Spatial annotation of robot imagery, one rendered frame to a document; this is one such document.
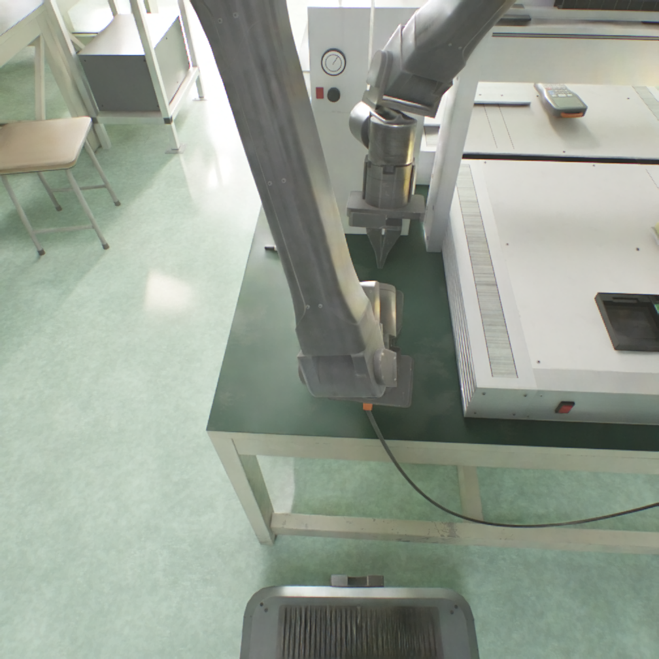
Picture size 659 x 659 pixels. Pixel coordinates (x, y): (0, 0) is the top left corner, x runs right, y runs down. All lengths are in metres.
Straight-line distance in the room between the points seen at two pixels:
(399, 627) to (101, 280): 1.81
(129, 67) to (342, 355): 2.67
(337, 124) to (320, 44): 0.15
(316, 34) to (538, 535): 1.28
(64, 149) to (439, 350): 1.81
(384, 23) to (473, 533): 1.20
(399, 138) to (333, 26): 0.35
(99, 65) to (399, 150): 2.57
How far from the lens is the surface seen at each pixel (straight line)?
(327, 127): 1.00
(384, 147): 0.61
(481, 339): 0.82
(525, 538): 1.47
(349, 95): 0.96
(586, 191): 1.22
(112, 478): 1.75
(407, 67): 0.58
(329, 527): 1.38
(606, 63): 0.97
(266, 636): 1.23
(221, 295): 2.08
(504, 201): 1.12
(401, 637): 1.23
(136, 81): 3.02
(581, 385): 0.83
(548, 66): 0.94
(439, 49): 0.56
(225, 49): 0.37
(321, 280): 0.39
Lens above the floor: 1.48
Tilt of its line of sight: 51 degrees down
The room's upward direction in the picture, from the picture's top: 1 degrees counter-clockwise
